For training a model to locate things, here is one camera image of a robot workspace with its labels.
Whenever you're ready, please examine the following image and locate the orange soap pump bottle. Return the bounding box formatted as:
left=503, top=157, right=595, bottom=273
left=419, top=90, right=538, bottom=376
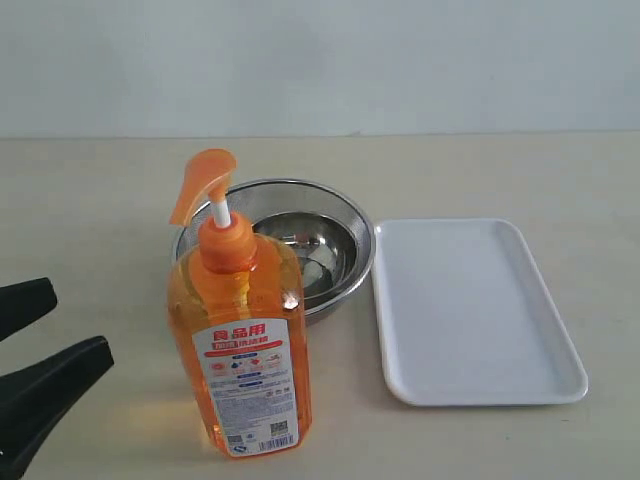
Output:
left=167, top=149, right=312, bottom=458

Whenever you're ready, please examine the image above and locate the small stainless steel bowl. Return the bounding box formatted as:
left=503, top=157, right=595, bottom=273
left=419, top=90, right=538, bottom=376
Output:
left=254, top=212, right=357, bottom=308

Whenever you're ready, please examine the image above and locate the steel mesh strainer basket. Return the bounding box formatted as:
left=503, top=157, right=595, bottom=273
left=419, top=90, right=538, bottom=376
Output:
left=167, top=179, right=375, bottom=342

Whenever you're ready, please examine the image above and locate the white rectangular plastic tray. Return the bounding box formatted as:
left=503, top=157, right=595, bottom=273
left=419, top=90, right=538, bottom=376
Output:
left=371, top=218, right=589, bottom=407

